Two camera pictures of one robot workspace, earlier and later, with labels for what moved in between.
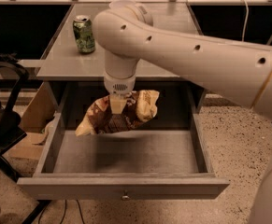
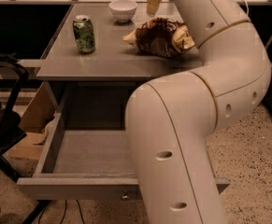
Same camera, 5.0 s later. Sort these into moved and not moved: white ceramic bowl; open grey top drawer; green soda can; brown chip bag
Moved: brown chip bag
Not moved: white ceramic bowl; green soda can; open grey top drawer
